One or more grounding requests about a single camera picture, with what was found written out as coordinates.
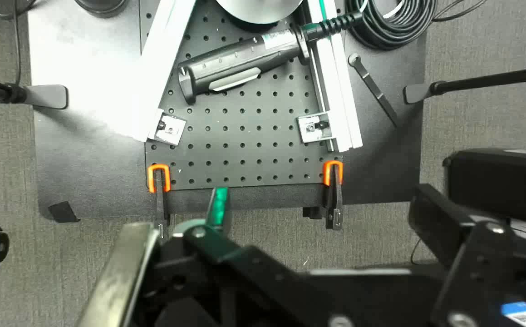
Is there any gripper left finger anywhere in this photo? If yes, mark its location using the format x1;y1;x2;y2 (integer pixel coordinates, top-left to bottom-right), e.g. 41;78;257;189
77;187;336;327

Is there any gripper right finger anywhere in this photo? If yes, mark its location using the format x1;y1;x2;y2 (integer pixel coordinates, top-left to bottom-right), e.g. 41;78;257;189
408;183;526;327

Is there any black box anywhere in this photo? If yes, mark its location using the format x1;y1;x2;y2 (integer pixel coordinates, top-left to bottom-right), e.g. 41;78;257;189
442;147;526;224

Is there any orange and black clamp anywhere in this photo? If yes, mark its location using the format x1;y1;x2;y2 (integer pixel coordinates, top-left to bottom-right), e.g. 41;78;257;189
322;159;345;231
147;163;172;239

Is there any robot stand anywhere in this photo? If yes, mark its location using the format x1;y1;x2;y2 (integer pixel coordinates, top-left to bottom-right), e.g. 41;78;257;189
27;0;428;224

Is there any black handheld grip device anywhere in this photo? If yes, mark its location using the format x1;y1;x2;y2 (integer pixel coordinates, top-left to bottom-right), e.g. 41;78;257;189
177;11;368;105

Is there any black round base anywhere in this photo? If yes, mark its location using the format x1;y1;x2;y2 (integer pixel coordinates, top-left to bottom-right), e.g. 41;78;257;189
74;0;128;19

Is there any white aluminium rail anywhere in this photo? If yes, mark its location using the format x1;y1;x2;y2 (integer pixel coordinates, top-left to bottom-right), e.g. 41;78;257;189
124;0;196;146
297;0;364;153

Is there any black cable tie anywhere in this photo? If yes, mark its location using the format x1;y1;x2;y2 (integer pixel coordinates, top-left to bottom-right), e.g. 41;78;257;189
348;53;400;128

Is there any coil of black cable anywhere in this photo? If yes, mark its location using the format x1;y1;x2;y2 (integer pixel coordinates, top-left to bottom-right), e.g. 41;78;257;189
344;0;439;51

